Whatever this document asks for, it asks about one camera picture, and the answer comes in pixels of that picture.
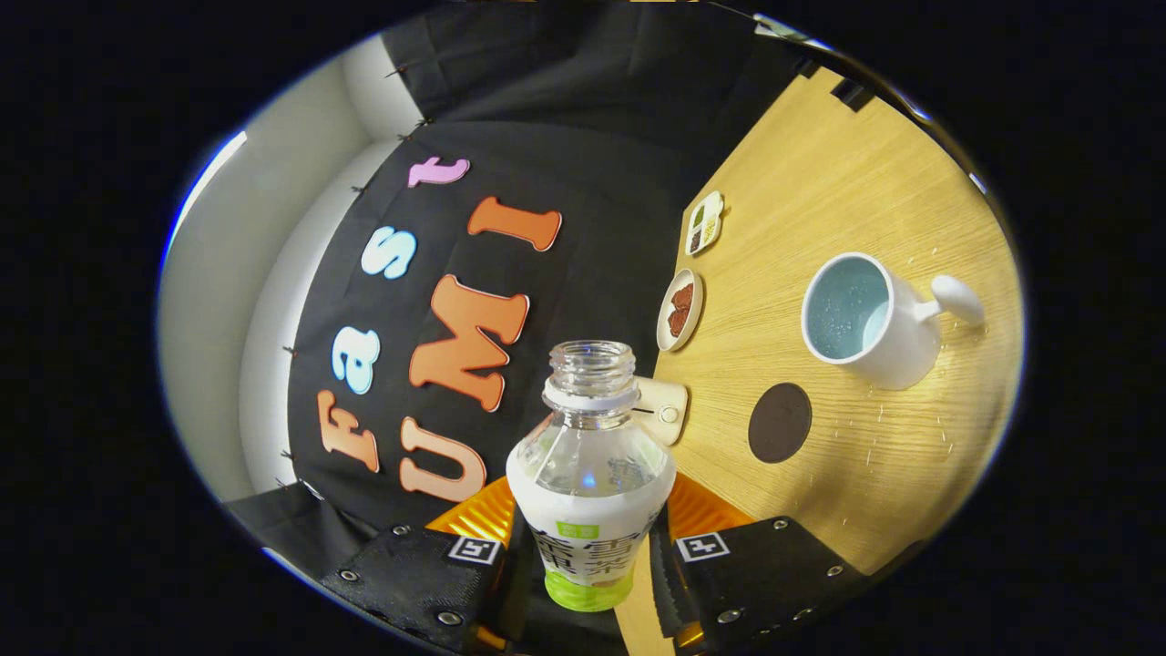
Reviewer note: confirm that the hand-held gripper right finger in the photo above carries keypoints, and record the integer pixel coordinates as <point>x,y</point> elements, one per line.
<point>765,574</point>

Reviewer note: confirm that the black backdrop cloth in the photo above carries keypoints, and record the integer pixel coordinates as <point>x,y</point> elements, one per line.
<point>583,182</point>

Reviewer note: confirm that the clear juice bottle green label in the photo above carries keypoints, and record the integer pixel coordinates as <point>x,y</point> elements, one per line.
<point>592,510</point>

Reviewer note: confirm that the white divided dish with beans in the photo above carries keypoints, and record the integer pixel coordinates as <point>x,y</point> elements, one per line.
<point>704,223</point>

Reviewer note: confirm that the dark round coaster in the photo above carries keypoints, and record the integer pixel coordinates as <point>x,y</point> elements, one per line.
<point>780,423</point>

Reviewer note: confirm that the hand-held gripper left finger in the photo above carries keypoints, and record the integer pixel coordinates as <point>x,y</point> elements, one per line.
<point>410,574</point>

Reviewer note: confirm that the red meat pieces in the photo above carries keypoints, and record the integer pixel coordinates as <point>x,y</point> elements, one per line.
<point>680,310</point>

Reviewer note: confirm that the wooden table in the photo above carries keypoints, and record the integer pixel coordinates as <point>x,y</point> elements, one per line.
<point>820,182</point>

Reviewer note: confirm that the round white plate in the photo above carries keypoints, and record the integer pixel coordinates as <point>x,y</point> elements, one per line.
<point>694,319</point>

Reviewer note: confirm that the white toaster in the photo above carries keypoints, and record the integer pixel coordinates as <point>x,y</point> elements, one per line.
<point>663,412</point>

